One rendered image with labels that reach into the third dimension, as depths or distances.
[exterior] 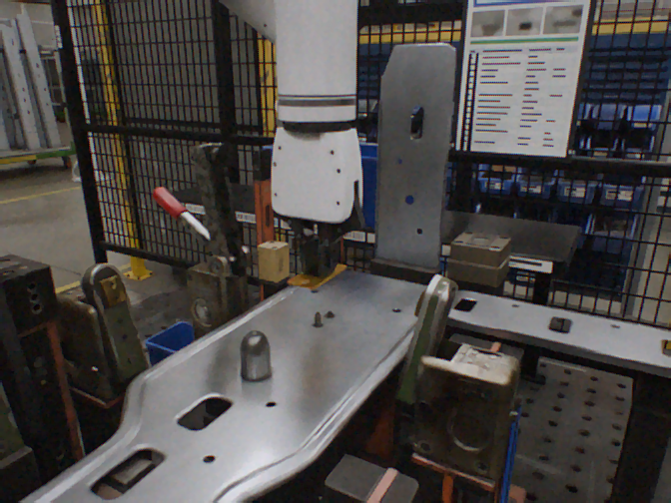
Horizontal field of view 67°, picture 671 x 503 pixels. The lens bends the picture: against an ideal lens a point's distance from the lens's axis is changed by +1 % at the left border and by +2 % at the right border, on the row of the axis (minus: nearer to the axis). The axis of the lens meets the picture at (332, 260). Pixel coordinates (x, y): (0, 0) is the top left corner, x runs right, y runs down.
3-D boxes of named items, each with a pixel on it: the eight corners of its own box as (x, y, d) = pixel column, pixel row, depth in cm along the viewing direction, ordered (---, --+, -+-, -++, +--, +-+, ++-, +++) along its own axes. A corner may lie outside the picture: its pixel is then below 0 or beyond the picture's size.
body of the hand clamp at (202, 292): (237, 488, 78) (220, 275, 66) (204, 472, 82) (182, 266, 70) (261, 463, 83) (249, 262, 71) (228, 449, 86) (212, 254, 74)
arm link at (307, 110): (259, 96, 54) (260, 125, 55) (331, 98, 50) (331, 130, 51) (302, 93, 60) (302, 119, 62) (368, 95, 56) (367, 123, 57)
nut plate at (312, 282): (313, 289, 58) (313, 280, 57) (286, 283, 60) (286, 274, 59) (347, 267, 65) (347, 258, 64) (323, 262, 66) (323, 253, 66)
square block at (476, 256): (478, 452, 86) (502, 251, 73) (432, 436, 90) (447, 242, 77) (490, 426, 92) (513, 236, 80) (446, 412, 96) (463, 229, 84)
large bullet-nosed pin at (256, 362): (260, 396, 53) (257, 340, 50) (236, 388, 54) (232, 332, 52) (278, 381, 55) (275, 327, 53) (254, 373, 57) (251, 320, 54)
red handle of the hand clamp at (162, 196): (226, 262, 66) (147, 187, 70) (220, 274, 68) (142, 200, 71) (247, 253, 70) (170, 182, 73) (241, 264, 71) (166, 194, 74)
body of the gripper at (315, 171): (259, 116, 55) (264, 216, 59) (340, 120, 50) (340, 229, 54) (297, 112, 61) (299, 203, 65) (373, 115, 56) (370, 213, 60)
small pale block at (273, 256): (284, 457, 85) (276, 250, 72) (267, 449, 86) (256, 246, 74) (296, 444, 88) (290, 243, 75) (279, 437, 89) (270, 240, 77)
